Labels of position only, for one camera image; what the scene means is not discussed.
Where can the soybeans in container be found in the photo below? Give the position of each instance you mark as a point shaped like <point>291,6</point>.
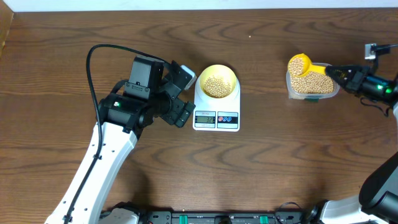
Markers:
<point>314,83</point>

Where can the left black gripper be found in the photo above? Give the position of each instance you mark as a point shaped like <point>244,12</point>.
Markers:
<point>188,108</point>

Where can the wooden side panel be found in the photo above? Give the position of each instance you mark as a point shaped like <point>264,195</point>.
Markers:
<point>6,17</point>

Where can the yellow plastic bowl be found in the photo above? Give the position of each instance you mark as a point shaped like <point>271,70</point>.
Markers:
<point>218,70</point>

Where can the green tape piece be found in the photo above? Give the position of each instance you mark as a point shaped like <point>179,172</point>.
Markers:
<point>315,100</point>

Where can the soybeans in bowl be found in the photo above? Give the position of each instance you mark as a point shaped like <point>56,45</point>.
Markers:
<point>217,87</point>

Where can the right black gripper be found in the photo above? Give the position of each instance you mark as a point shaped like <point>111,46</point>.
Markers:
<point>357,73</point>

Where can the white digital kitchen scale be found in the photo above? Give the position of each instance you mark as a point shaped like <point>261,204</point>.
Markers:
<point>216,114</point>

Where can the soybeans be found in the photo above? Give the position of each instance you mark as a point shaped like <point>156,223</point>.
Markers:
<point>314,83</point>
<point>296,66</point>
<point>217,87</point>

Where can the clear plastic container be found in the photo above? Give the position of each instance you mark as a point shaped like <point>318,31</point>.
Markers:
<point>301,96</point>

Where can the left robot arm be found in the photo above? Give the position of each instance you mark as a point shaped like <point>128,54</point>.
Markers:
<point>119,126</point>

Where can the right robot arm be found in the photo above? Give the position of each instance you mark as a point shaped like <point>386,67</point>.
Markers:
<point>377,199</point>

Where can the yellow measuring scoop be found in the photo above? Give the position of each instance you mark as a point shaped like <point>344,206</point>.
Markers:
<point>309,66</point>

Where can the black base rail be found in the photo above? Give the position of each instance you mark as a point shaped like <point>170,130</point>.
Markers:
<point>164,217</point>

